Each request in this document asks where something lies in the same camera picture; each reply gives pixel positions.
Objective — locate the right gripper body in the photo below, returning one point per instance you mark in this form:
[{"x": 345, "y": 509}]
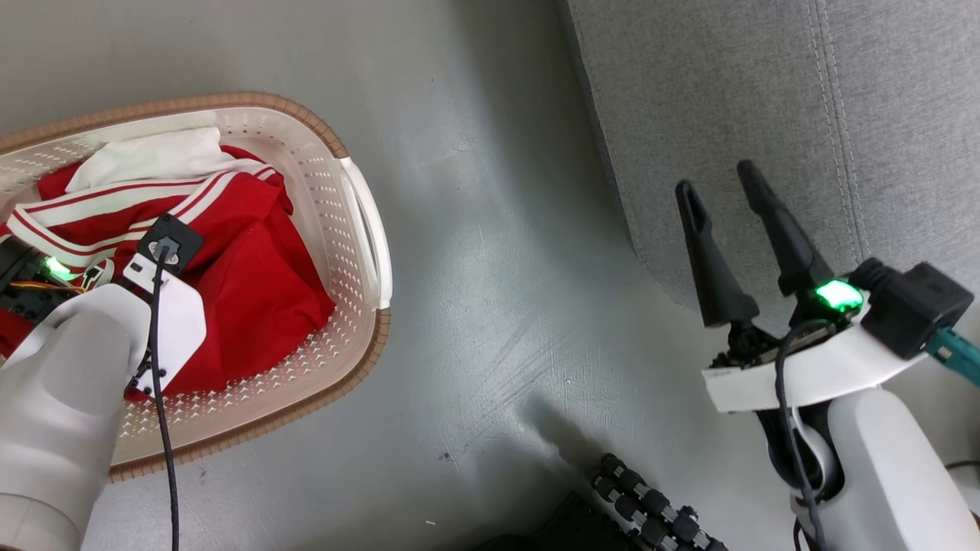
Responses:
[{"x": 827, "y": 375}]

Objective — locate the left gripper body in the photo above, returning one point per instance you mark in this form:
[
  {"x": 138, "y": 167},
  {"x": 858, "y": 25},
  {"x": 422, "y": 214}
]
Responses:
[{"x": 180, "y": 329}]

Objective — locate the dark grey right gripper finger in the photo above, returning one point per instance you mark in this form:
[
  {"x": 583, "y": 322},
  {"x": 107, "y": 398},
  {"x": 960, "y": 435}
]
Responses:
[
  {"x": 716, "y": 275},
  {"x": 788, "y": 245}
]

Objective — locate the red jersey white striped trim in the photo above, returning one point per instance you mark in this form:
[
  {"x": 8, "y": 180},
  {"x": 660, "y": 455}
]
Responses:
[{"x": 115, "y": 207}]

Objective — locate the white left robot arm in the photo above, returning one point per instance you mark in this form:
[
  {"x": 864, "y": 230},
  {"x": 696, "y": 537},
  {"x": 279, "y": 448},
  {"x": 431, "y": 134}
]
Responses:
[{"x": 53, "y": 413}]

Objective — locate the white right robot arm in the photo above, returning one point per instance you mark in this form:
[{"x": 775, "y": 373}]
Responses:
[{"x": 896, "y": 474}]

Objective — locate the grey fabric sofa seat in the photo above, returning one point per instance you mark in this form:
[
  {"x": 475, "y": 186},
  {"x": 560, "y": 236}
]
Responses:
[{"x": 727, "y": 92}]

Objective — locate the white perforated basket brown rim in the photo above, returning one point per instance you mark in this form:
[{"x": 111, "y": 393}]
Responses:
[{"x": 337, "y": 199}]

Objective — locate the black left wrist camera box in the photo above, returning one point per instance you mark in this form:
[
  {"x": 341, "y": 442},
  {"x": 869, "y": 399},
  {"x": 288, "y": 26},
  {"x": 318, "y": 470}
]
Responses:
[{"x": 180, "y": 233}]

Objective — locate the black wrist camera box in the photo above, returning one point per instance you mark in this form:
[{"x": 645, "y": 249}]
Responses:
[
  {"x": 180, "y": 233},
  {"x": 919, "y": 302}
]

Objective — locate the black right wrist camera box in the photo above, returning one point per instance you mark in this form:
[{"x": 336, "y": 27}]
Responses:
[{"x": 919, "y": 302}]

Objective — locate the teal right camera connector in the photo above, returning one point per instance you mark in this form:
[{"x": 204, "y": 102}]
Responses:
[{"x": 957, "y": 356}]

